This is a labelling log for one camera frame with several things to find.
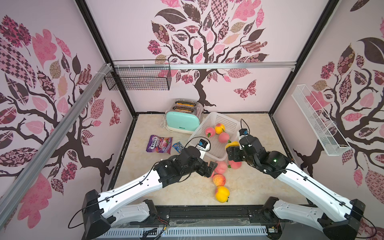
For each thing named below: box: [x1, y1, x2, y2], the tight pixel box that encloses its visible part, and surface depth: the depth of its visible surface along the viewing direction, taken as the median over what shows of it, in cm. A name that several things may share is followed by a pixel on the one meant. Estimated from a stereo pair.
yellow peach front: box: [215, 185, 230, 203], surface depth 77 cm
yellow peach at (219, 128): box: [215, 123, 226, 135], surface depth 105 cm
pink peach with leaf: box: [205, 126, 216, 138], surface depth 103 cm
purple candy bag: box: [146, 134, 173, 155], surface depth 101 cm
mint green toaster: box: [165, 99, 204, 134], surface depth 102 cm
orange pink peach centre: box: [213, 174, 226, 187], surface depth 82 cm
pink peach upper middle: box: [214, 161, 228, 175], surface depth 85 cm
